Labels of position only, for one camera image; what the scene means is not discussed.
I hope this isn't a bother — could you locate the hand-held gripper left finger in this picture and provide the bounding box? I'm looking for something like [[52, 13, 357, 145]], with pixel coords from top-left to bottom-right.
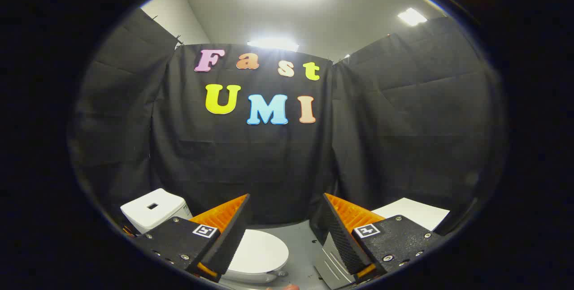
[[134, 194, 250, 283]]

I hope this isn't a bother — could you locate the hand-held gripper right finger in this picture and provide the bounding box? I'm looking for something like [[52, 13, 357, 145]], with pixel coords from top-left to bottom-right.
[[317, 193, 445, 282]]

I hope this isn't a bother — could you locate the white toilet lid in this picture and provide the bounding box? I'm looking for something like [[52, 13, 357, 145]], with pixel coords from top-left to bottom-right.
[[223, 229, 290, 277]]

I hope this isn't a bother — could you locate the grey ribbed metal panel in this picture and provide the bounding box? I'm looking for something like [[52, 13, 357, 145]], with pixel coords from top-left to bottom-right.
[[314, 232, 359, 290]]

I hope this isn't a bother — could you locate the white flat board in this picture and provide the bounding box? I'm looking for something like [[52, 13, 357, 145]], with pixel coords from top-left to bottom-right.
[[372, 198, 450, 231]]

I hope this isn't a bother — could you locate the black backdrop cloth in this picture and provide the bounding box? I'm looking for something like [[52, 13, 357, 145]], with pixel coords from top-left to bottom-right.
[[67, 8, 507, 237]]

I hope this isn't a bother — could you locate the ceiling light panel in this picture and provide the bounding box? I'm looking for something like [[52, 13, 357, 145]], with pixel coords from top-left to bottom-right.
[[398, 8, 428, 26]]

